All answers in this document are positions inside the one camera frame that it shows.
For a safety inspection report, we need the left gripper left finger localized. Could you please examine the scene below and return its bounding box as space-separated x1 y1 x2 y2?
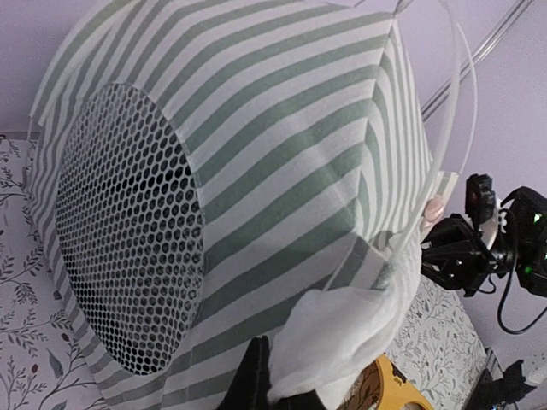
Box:
217 336 271 410

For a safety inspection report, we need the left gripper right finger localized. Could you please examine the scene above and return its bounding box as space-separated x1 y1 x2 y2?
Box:
275 390 326 410

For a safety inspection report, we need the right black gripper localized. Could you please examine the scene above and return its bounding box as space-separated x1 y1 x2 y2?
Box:
421 187 546 297

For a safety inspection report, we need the yellow double bowl holder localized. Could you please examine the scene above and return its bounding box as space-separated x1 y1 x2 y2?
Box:
359 354 433 410

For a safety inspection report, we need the green striped pet tent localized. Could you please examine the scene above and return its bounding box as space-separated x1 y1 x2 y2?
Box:
28 1 435 409

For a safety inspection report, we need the floral patterned table mat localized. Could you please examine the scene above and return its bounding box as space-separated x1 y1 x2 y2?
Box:
1 137 487 409

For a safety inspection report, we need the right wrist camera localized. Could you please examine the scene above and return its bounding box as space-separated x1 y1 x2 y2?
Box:
465 173 501 249

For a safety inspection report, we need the right aluminium frame post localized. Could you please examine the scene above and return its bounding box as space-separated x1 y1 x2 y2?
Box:
421 0 531 120

